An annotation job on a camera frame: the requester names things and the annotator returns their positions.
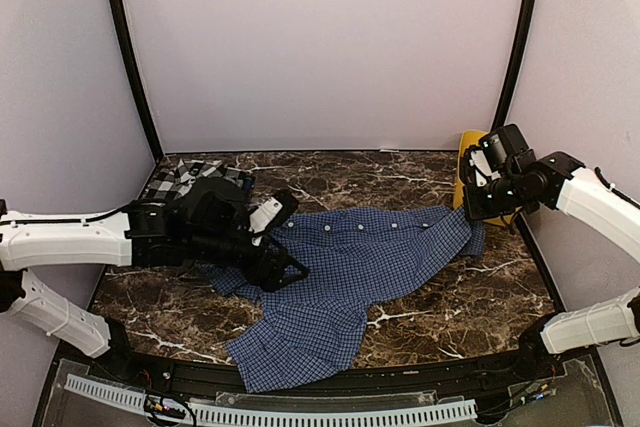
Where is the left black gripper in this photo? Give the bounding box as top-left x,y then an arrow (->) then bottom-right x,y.
186,229 -> 309,293

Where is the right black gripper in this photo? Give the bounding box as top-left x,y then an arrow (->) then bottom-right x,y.
464,172 -> 534,221

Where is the yellow plastic basket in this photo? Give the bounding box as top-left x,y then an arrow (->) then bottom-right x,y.
453,130 -> 494,209

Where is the blue checked long sleeve shirt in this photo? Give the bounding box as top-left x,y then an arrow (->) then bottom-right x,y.
200,205 -> 485,393

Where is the black white plaid shirt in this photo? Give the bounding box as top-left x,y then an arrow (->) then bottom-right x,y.
141,158 -> 255,201

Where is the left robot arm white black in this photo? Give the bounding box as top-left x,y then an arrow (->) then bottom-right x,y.
1,178 -> 309,383

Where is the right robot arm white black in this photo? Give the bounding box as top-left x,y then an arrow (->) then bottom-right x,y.
454,124 -> 639,381

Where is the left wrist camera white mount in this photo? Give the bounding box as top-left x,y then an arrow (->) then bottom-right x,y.
249,190 -> 299,245

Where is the white slotted cable duct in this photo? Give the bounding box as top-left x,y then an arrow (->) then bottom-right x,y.
64,374 -> 478,426

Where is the black front rail frame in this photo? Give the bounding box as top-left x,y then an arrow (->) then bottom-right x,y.
84,346 -> 561,403

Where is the right black corner post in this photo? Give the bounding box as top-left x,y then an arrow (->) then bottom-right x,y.
491,0 -> 536,130

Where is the black corner post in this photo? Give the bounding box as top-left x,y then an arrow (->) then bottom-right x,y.
491,0 -> 536,130
108,0 -> 164,163

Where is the left black corner post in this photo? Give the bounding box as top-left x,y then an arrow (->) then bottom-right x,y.
108,0 -> 164,163

